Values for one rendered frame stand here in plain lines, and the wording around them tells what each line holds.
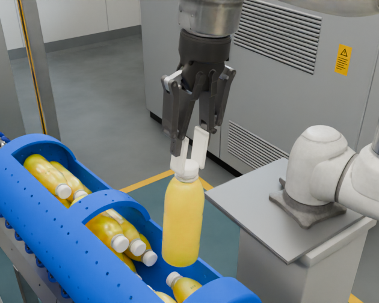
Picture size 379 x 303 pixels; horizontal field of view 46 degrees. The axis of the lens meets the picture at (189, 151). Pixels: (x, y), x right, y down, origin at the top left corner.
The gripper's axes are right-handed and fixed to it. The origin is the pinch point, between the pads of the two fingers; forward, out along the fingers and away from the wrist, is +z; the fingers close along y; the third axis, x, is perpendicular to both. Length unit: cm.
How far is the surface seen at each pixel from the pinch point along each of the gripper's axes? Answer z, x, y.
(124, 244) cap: 38.2, -21.0, -2.9
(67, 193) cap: 40, -49, -2
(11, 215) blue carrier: 45, -53, 13
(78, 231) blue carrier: 34.0, -26.5, 6.5
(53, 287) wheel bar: 64, -40, 8
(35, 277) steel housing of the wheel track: 69, -50, 9
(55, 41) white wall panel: 145, -477, -196
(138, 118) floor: 149, -258, -175
